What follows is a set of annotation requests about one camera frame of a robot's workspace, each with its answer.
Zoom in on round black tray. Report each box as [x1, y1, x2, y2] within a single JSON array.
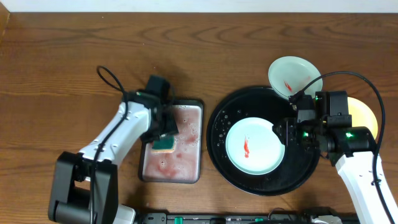
[[206, 86, 320, 196]]

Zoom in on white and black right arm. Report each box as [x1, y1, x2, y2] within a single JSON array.
[[272, 91, 397, 223]]

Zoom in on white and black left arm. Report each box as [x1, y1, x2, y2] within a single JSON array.
[[48, 91, 178, 224]]

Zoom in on yellow plate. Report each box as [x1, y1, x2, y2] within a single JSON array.
[[348, 97, 378, 139]]

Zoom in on black rectangular soapy water tray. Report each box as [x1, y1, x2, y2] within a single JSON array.
[[138, 100, 203, 184]]

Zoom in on mint plate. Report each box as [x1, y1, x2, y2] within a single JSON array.
[[225, 117, 285, 175], [268, 56, 321, 100]]

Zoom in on green and orange sponge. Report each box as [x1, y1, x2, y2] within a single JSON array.
[[151, 136, 175, 153]]

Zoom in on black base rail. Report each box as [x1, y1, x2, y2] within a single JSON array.
[[139, 206, 361, 224]]

